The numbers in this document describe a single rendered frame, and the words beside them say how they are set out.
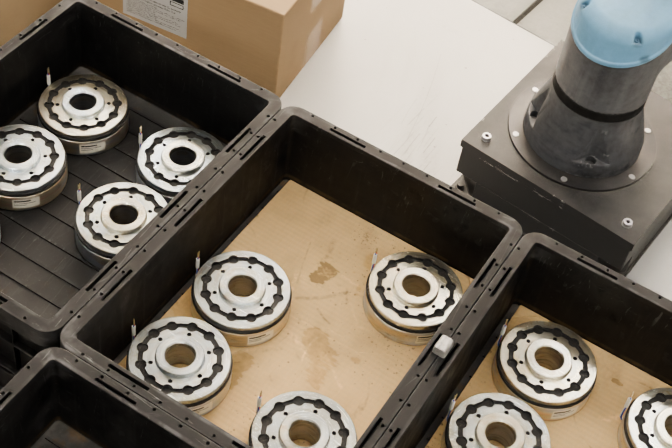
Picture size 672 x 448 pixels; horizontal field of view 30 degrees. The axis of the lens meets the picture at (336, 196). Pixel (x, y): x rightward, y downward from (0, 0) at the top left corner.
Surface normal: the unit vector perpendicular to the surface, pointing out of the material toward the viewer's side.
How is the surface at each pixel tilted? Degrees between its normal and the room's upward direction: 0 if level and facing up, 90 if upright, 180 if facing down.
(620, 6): 10
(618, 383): 0
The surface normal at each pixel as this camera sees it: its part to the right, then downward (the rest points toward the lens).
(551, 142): -0.65, 0.27
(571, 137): -0.48, 0.39
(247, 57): -0.43, 0.64
